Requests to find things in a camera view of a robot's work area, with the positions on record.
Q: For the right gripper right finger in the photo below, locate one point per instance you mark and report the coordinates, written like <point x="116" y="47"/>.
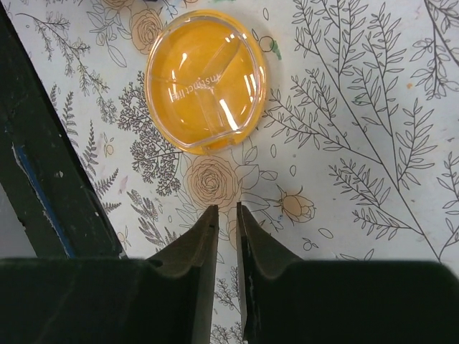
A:
<point x="286" y="299"/>

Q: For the floral table mat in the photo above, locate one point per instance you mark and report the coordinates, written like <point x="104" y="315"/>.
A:
<point x="355" y="155"/>

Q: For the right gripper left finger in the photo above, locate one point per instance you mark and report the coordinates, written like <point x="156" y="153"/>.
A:
<point x="167" y="298"/>

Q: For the black base frame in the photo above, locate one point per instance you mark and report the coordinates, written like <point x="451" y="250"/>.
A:
<point x="40" y="172"/>

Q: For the yellow round pill case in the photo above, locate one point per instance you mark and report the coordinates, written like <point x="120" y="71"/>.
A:
<point x="205" y="82"/>

